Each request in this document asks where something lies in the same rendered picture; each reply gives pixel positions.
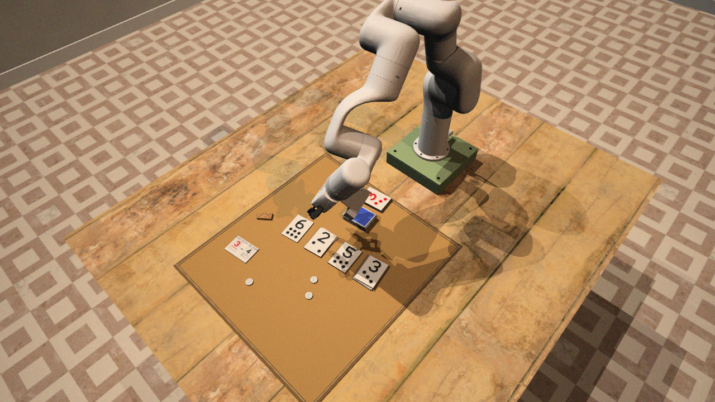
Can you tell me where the white rules card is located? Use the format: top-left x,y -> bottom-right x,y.
224,236 -> 259,263

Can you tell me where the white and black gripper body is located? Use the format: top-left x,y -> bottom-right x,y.
311,183 -> 341,213

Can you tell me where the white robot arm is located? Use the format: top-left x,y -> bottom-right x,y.
324,0 -> 482,220

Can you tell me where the tan flat mat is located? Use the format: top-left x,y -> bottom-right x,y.
174,153 -> 462,402

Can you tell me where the brown square mat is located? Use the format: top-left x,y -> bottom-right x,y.
179,156 -> 457,402

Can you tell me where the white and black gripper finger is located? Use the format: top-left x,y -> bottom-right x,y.
307,205 -> 323,220

